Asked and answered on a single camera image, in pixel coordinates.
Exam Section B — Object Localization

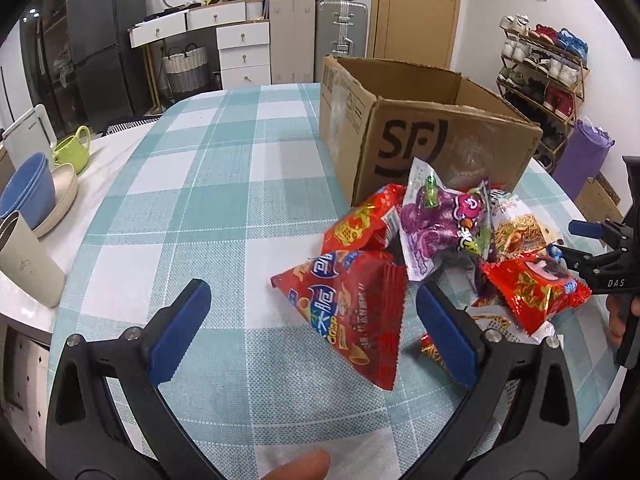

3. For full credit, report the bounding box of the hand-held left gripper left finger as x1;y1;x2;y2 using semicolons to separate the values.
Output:
45;279;221;480

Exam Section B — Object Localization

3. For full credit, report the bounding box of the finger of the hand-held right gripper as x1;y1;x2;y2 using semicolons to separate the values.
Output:
547;243;603;292
568;218;636;251

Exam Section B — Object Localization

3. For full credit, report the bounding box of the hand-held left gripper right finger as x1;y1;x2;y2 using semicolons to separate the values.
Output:
400;281;582;480

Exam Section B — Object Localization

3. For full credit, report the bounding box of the white noodle stick snack packet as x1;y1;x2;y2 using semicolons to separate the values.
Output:
487;189;563;263
419;300;557;372

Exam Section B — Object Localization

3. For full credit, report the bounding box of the small red snack packet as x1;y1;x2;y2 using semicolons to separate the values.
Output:
481;252;592;337

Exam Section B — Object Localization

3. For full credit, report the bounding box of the purple candy packet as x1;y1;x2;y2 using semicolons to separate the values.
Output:
398;156;496;282

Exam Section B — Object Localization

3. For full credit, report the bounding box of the large red chip packet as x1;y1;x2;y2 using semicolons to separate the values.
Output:
270;249;408;392

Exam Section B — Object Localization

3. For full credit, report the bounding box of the red waffle snack packet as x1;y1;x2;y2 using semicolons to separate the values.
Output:
320;183;407;261

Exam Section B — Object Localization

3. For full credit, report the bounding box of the brown cardboard box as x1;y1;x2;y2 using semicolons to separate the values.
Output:
320;55;544;207

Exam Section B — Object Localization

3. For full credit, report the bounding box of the person's right hand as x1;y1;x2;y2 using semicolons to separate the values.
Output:
606;294;640;347

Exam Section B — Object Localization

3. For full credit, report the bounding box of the person's left hand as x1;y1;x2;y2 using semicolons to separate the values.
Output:
260;449;331;480

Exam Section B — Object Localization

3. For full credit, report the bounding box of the small cardboard box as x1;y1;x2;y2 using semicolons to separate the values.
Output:
575;172;626;223

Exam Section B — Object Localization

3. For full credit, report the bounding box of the gold shoe rack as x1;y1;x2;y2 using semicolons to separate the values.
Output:
496;15;591;171

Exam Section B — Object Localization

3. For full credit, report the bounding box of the group of assorted shoes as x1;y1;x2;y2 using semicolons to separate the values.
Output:
497;14;590;166

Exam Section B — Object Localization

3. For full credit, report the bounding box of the beige cup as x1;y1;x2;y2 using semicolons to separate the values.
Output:
0;210;66;308

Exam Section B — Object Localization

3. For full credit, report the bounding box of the beige plate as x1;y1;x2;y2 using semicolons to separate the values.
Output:
31;162;80;238

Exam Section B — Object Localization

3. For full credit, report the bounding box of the blue bowl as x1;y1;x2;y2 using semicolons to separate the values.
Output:
0;152;51;216
10;160;56;231

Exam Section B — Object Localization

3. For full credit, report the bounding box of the green ceramic mug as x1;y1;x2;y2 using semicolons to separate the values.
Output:
52;126;92;176

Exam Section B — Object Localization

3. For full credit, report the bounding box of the zebra striped rug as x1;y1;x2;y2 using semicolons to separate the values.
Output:
102;115;163;136

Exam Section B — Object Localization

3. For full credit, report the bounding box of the white plastic appliance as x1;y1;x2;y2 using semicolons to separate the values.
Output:
0;105;58;171

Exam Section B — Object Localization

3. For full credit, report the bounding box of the woven basket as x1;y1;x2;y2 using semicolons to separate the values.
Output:
161;44;208;95

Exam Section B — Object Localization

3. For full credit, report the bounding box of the wooden door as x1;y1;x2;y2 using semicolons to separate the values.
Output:
367;0;463;68

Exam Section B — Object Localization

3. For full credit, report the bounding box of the white drawer desk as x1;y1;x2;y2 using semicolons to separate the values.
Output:
127;0;273;111

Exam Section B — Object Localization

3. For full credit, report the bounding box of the dark glass cabinet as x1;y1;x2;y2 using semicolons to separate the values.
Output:
20;0;76;136

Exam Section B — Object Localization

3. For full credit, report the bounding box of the black refrigerator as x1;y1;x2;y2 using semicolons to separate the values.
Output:
65;0;151;131

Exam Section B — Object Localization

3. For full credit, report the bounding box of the silver suitcase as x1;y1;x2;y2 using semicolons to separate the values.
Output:
315;0;369;83

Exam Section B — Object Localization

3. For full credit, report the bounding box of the beige suitcase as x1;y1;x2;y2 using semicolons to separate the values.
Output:
269;0;317;85

